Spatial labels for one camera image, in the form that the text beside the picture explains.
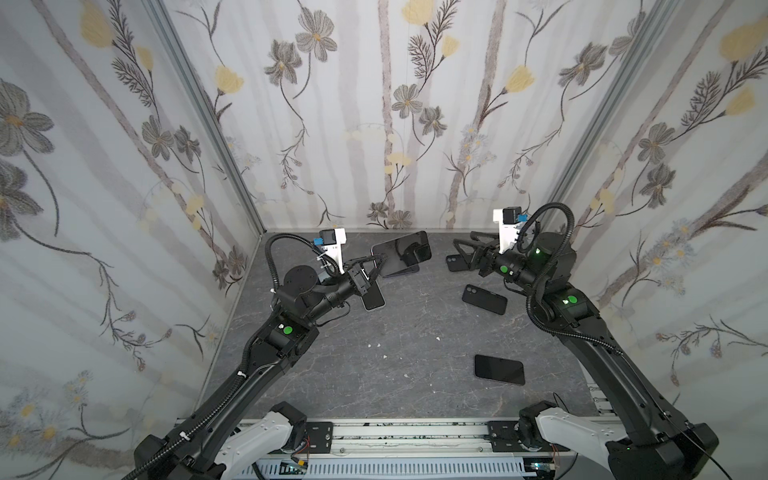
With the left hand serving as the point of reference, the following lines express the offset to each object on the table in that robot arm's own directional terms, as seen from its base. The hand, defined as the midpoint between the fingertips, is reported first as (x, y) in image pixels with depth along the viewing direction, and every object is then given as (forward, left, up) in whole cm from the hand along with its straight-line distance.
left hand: (382, 252), depth 61 cm
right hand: (+4, -18, +1) cm, 19 cm away
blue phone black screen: (+11, +3, -40) cm, 41 cm away
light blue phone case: (+9, +1, -41) cm, 42 cm away
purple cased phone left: (+22, -8, -27) cm, 35 cm away
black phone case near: (+11, -36, -39) cm, 55 cm away
